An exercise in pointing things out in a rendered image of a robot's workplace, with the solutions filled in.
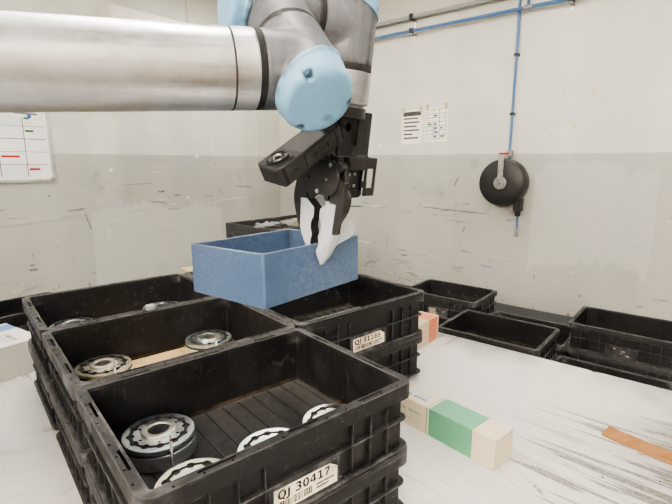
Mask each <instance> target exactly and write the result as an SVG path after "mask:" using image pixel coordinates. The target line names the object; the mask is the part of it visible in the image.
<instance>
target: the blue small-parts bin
mask: <svg viewBox="0 0 672 504"><path fill-rule="evenodd" d="M317 246H318V243H314V244H309V245H306V244H305V242H304V239H303V236H302V233H301V230H298V229H284V230H277V231H270V232H264V233H257V234H251V235H244V236H238V237H231V238H224V239H218V240H211V241H205V242H198V243H192V244H191V252H192V267H193V281H194V291H195V292H199V293H202V294H206V295H210V296H214V297H218V298H222V299H226V300H230V301H234V302H238V303H242V304H246V305H250V306H254V307H257V308H261V309H268V308H271V307H274V306H277V305H280V304H283V303H286V302H289V301H292V300H295V299H298V298H301V297H304V296H307V295H310V294H314V293H317V292H320V291H323V290H326V289H329V288H332V287H335V286H338V285H341V284H344V283H347V282H350V281H353V280H356V279H358V235H352V236H351V237H350V238H348V239H346V240H345V241H343V242H341V243H339V244H338V245H336V247H335V248H334V250H333V253H332V254H331V256H330V257H329V259H328V260H327V261H326V262H325V263H324V264H323V265H320V264H319V262H318V259H317V256H316V253H315V251H316V249H317Z"/></svg>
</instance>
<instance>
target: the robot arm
mask: <svg viewBox="0 0 672 504"><path fill-rule="evenodd" d="M378 8H379V0H218V3H217V15H218V23H219V25H218V24H202V23H187V22H171V21H156V20H140V19H125V18H109V17H94V16H78V15H63V14H47V13H32V12H16V11H1V10H0V113H20V112H147V111H254V110H278V112H279V114H280V115H281V116H282V117H283V118H284V119H285V120H286V122H287V123H288V124H289V125H291V126H293V127H295V128H297V129H299V130H301V132H299V133H298V134H296V135H295V136H294V137H292V138H291V139H290V140H288V141H287V142H286V143H284V144H283V145H282V146H280V147H279V148H278V149H276V150H275V151H274V152H272V153H271V154H270V155H268V156H267V157H266V158H264V159H263V160H262V161H260V162H259V163H258V166H259V169H260V171H261V174H262V176H263V178H264V181H267V182H270V183H273V184H277V185H280V186H283V187H288V186H289V185H290V184H291V183H293V182H294V181H295V180H296V184H295V189H294V204H295V210H296V215H297V220H298V224H299V225H300V228H301V233H302V236H303V239H304V242H305V244H306V245H309V244H314V243H318V246H317V249H316V251H315V253H316V256H317V259H318V262H319V264H320V265H323V264H324V263H325V262H326V261H327V260H328V259H329V257H330V256H331V254H332V253H333V250H334V248H335V247H336V245H338V244H339V243H341V242H343V241H345V240H346V239H348V238H350V237H351V236H352V234H353V232H354V224H353V223H352V222H351V221H349V220H348V219H347V218H346V216H347V215H348V212H349V210H350V207H351V201H352V198H357V197H359V196H360V195H361V188H363V189H362V196H372V195H373V193H374V184H375V176H376V167H377V158H371V157H368V150H369V141H370V132H371V123H372V114H373V113H366V109H363V107H366V106H367V105H368V104H369V95H370V86H371V77H372V75H371V70H372V61H373V52H374V43H375V34H376V25H377V22H378V19H379V14H378ZM368 169H373V174H372V182H371V187H369V188H366V185H367V172H368ZM364 170H365V171H364ZM363 172H364V180H363V181H362V177H363ZM318 194H319V195H318ZM317 195H318V196H317ZM320 195H323V196H320ZM325 201H329V203H328V204H327V205H325Z"/></svg>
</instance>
